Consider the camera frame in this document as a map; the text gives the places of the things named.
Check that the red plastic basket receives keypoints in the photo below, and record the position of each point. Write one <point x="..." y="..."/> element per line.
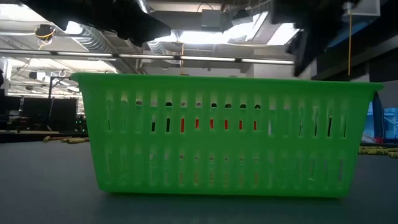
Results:
<point x="182" y="125"/>

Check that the green plastic basket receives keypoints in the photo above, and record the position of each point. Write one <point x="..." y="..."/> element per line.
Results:
<point x="217" y="161"/>

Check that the silver ventilation duct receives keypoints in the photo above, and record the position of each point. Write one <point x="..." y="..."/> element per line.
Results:
<point x="143" y="4"/>

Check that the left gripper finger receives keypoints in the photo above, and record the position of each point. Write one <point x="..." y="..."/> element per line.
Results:
<point x="146" y="29"/>

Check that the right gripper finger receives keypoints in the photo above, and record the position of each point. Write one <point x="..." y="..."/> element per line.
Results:
<point x="308" y="46"/>

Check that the black metal gantry frame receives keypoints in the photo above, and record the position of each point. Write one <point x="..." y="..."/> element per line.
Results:
<point x="50" y="87"/>

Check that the lit display screen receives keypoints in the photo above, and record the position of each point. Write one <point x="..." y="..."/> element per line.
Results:
<point x="391" y="123"/>

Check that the yellow green crayon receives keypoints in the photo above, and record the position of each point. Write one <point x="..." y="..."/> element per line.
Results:
<point x="76" y="140"/>
<point x="394" y="154"/>
<point x="57" y="138"/>
<point x="373" y="151"/>

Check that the scattered yellow crayons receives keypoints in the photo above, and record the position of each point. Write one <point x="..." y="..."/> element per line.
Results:
<point x="18" y="137"/>

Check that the long strip light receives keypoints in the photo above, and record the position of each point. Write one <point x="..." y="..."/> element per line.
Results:
<point x="149" y="57"/>

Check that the grey ceiling unit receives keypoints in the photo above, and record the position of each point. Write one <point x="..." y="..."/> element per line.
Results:
<point x="216" y="20"/>

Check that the black monitor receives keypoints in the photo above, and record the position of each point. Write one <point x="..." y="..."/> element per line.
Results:
<point x="63" y="113"/>

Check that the white ceiling box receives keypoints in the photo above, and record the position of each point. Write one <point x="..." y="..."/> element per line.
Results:
<point x="367" y="7"/>

